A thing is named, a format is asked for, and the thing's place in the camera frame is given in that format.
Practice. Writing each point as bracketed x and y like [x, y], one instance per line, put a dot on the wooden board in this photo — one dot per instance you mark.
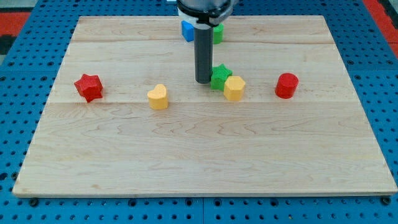
[316, 143]

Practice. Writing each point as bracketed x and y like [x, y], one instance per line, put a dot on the yellow hexagon block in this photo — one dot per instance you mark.
[234, 88]

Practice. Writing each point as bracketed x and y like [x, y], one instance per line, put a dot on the yellow heart block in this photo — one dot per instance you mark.
[158, 97]

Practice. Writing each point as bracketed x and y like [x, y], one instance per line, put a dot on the green star block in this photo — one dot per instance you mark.
[219, 75]

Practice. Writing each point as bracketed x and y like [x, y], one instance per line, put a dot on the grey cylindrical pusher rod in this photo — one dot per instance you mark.
[203, 49]

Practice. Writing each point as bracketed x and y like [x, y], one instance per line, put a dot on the blue cube block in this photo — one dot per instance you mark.
[187, 31]

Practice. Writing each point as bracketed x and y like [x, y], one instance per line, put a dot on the green block behind rod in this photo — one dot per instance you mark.
[218, 34]

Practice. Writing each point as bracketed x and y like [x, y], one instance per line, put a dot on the red cylinder block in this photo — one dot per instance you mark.
[286, 85]

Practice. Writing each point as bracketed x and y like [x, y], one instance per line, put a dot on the red star block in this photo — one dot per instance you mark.
[89, 87]

